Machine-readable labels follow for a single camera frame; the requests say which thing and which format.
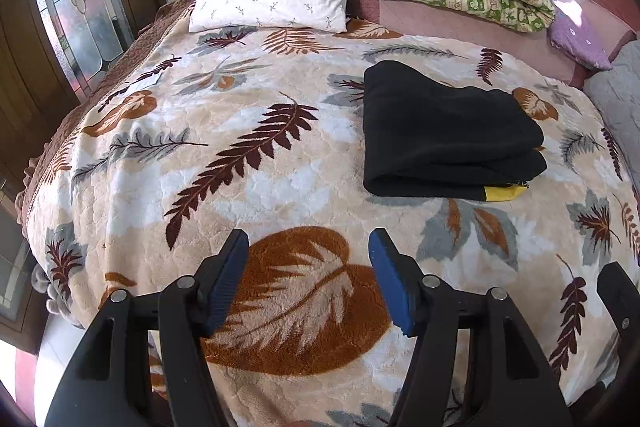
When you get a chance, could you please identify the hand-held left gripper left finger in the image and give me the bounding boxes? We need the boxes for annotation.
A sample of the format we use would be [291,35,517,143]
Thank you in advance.
[45,228,250,427]

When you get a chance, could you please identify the pink bed sheet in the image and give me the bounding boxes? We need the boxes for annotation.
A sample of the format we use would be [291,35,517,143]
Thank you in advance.
[350,0,640,90]

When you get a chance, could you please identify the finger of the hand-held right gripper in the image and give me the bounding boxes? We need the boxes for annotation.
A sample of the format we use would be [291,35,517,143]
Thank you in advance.
[597,262,640,360]

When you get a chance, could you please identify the leaf print blanket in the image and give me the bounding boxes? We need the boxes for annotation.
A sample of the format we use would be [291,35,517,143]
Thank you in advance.
[27,19,640,427]

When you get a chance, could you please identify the brown ruffled bedspread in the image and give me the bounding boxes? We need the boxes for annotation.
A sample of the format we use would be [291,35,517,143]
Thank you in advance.
[15,0,199,329]

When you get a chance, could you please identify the black pants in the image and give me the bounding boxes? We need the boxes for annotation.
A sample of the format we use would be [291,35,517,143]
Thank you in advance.
[362,60,548,202]

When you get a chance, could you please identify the purple pillow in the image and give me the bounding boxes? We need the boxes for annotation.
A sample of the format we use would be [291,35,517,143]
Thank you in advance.
[547,0,614,72]

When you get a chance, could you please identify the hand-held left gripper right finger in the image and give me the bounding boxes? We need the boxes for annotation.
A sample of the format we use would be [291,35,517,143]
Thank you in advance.
[368,228,569,427]

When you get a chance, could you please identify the grey quilted cushion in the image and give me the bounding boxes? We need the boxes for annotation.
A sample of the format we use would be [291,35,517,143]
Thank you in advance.
[582,39,640,188]

